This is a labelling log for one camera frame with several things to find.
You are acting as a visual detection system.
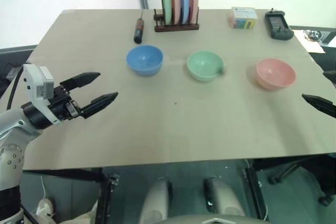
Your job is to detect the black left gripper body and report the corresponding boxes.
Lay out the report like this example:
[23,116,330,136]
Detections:
[48,83,88,122]

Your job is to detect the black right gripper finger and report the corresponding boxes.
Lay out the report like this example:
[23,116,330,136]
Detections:
[322,69,336,81]
[301,93,336,119]

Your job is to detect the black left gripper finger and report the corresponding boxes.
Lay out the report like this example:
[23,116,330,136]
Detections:
[79,92,119,120]
[59,71,101,90]

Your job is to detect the red bowl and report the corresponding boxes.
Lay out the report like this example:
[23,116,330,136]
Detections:
[255,58,297,92]

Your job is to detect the blue bowl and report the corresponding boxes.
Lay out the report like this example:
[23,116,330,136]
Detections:
[125,45,164,77]

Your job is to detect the black office chair base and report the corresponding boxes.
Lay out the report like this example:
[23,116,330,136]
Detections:
[267,155,336,207]

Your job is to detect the black remote controller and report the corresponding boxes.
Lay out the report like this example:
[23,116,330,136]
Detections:
[264,8,295,41]

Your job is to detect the black and red screwdriver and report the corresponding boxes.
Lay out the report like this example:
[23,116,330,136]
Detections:
[133,9,146,45]

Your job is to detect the clear plastic box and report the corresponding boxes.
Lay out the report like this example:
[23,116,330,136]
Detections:
[227,6,258,30]

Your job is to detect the dark wooden plate rack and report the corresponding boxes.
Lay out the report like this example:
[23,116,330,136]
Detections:
[153,6,201,33]

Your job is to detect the green bowl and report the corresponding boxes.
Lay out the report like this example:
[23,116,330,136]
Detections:
[186,50,226,82]

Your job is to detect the grey left robot leg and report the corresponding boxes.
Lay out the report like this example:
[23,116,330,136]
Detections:
[137,177,173,224]

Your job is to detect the grey robot leg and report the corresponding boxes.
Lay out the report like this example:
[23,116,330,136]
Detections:
[137,177,173,224]
[203,177,247,224]

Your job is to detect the grey right robot leg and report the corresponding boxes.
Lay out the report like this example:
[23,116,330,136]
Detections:
[203,177,247,224]

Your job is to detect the grey robot torso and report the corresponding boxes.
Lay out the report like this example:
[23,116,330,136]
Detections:
[159,214,253,224]

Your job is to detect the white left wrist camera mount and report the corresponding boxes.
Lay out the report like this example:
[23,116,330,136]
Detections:
[23,63,60,125]

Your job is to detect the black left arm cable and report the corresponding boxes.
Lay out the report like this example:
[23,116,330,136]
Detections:
[6,63,27,111]

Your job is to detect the black table frame leg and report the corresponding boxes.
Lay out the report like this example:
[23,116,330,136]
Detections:
[239,157,271,222]
[22,167,122,224]

